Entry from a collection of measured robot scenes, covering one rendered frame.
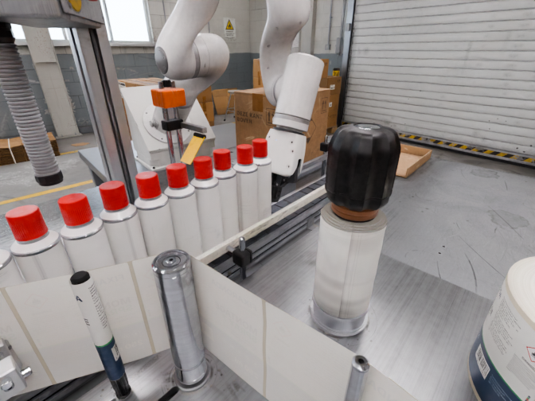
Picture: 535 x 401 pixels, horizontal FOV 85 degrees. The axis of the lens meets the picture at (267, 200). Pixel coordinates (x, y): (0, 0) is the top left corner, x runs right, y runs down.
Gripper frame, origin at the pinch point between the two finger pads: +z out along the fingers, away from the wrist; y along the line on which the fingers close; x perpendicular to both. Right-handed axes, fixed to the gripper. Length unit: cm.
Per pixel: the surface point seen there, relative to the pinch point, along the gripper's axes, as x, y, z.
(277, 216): -2.4, 4.3, 4.3
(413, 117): 414, -91, -89
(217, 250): -19.2, 4.3, 10.0
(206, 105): 194, -284, -34
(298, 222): 5.4, 5.5, 5.9
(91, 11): -40.5, -6.9, -23.6
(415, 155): 88, 7, -20
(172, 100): -27.3, -5.9, -15.1
